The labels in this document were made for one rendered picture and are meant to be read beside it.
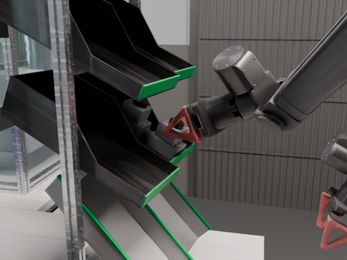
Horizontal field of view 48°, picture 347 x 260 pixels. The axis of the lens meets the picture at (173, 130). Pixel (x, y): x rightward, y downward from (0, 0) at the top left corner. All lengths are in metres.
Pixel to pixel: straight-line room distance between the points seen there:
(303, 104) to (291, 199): 2.85
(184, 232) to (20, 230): 0.57
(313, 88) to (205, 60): 2.65
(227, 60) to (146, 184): 0.24
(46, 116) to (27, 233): 0.68
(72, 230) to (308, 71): 0.41
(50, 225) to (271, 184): 2.34
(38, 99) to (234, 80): 0.30
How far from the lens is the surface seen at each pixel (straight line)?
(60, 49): 0.56
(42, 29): 0.62
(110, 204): 0.75
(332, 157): 0.87
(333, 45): 0.46
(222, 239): 1.17
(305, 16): 3.11
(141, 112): 0.76
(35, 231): 1.27
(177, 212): 0.90
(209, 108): 0.70
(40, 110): 0.64
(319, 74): 0.51
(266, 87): 0.65
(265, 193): 3.38
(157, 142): 0.76
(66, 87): 0.56
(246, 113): 0.68
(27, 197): 1.50
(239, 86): 0.64
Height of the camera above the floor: 1.45
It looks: 15 degrees down
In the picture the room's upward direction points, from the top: straight up
